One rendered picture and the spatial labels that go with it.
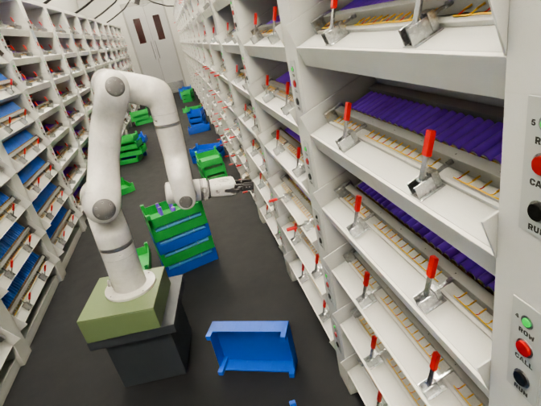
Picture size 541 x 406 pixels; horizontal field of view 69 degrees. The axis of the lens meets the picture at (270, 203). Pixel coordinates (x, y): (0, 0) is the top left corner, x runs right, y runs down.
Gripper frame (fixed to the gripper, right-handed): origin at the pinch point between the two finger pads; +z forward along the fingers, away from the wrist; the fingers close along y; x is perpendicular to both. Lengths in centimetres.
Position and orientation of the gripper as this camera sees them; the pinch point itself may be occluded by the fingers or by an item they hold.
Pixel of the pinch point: (247, 184)
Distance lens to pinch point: 156.2
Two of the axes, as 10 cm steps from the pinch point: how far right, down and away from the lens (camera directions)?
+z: 9.7, -1.2, 2.1
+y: -2.4, -3.6, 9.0
